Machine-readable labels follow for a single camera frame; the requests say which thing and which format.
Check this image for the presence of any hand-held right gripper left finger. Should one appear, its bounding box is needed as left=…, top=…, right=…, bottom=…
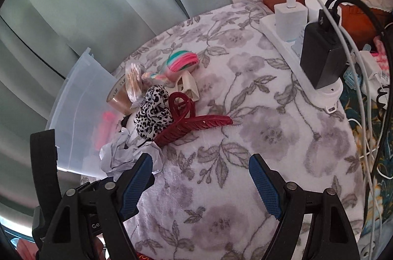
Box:
left=46, top=153, right=155, bottom=260

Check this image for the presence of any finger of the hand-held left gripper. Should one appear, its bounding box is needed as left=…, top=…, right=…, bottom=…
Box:
left=76, top=179, right=108, bottom=190

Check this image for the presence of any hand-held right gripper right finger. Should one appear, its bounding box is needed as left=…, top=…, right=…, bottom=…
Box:
left=248, top=153, right=361, bottom=260

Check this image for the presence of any white paper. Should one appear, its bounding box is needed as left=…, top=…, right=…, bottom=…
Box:
left=100, top=128, right=165, bottom=179

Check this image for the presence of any clear plastic storage container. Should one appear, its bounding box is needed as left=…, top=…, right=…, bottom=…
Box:
left=45, top=47, right=129, bottom=179

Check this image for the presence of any red hair claw clip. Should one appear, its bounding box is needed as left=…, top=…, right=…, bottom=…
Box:
left=154, top=92, right=234, bottom=146

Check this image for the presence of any brown packing tape roll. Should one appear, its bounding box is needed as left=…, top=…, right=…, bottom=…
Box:
left=106, top=76, right=136, bottom=115

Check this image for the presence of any cotton swab bag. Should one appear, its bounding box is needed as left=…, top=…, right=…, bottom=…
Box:
left=124, top=62, right=146, bottom=102

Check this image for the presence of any beige hair claw clip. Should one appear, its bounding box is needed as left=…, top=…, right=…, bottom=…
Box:
left=172, top=71, right=200, bottom=101

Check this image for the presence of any pastel hair tie pack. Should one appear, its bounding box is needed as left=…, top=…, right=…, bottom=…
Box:
left=142, top=49, right=199, bottom=82

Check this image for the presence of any pink plastic item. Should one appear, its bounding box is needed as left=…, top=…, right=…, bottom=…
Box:
left=98, top=112, right=116, bottom=141

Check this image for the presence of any grey floral blanket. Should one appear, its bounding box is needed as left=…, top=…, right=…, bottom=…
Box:
left=80, top=0, right=367, bottom=260

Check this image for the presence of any teal floral mat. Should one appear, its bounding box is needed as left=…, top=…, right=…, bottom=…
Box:
left=338, top=76, right=393, bottom=260

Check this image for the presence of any white power strip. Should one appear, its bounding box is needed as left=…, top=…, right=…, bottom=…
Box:
left=261, top=14, right=343, bottom=113

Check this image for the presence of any black power adapter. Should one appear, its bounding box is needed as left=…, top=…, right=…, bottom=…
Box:
left=300, top=9, right=352, bottom=90

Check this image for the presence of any small white box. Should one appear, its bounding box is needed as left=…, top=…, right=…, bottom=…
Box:
left=358, top=49, right=388, bottom=95

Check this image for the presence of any green curtain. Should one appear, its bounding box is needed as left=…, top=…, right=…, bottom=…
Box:
left=0, top=0, right=234, bottom=217

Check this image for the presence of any white charger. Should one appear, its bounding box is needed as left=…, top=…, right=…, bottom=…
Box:
left=274, top=0, right=308, bottom=42

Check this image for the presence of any pink knitted cloth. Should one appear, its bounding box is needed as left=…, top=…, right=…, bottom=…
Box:
left=372, top=36, right=393, bottom=72

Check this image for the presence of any small white adapter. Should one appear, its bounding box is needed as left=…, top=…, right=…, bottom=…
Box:
left=305, top=0, right=326, bottom=21

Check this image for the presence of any white cable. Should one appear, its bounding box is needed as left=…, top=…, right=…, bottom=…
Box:
left=286, top=0, right=384, bottom=260

